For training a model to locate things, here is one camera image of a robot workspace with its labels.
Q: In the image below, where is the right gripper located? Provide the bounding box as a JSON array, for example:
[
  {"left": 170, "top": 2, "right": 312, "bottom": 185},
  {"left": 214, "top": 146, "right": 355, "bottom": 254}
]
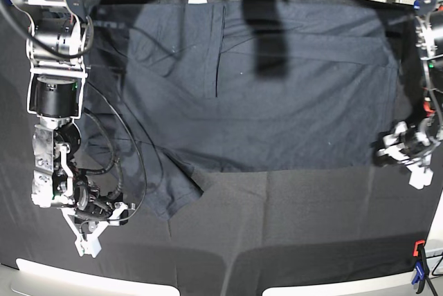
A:
[{"left": 58, "top": 174, "right": 136, "bottom": 258}]

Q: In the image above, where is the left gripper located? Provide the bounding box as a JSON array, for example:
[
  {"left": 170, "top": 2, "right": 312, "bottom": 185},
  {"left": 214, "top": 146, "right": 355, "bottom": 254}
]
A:
[{"left": 370, "top": 118, "right": 442, "bottom": 189}]

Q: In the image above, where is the dark grey t-shirt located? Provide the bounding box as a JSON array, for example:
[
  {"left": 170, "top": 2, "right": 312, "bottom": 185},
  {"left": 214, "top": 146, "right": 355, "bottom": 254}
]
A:
[{"left": 85, "top": 0, "right": 403, "bottom": 219}]

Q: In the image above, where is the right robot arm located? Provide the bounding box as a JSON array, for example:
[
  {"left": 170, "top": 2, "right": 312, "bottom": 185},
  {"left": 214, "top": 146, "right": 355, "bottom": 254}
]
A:
[{"left": 1, "top": 0, "right": 135, "bottom": 257}]

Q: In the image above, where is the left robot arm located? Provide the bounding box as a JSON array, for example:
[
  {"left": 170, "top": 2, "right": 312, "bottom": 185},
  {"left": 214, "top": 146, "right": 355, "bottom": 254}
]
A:
[{"left": 372, "top": 0, "right": 442, "bottom": 190}]

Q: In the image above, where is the red blue clamp near right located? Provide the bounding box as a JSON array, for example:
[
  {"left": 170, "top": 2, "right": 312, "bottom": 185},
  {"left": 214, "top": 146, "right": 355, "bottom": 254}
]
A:
[{"left": 411, "top": 240, "right": 438, "bottom": 296}]

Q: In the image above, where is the black table cloth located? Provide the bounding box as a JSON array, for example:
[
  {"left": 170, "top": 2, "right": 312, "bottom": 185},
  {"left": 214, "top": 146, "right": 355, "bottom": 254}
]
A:
[{"left": 1, "top": 0, "right": 442, "bottom": 295}]

